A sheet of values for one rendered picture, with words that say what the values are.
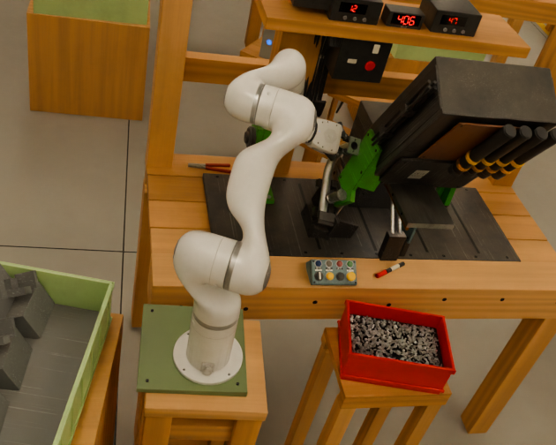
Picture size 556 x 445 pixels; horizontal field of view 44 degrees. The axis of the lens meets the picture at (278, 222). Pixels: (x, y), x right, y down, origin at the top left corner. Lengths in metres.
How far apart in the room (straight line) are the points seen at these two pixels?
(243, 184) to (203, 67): 0.87
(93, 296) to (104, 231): 1.56
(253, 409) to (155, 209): 0.79
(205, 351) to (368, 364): 0.48
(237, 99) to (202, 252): 0.37
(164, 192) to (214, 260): 0.84
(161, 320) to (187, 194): 0.57
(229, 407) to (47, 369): 0.48
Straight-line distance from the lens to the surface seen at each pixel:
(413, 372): 2.04
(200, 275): 1.60
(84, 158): 3.99
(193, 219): 2.29
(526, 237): 2.74
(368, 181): 2.20
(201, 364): 1.84
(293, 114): 1.61
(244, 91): 1.63
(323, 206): 2.27
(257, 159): 1.59
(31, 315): 1.93
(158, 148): 2.44
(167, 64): 2.27
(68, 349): 1.93
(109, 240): 3.47
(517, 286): 2.46
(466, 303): 2.40
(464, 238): 2.54
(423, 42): 2.28
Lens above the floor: 2.36
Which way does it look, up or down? 39 degrees down
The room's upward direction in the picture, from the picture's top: 15 degrees clockwise
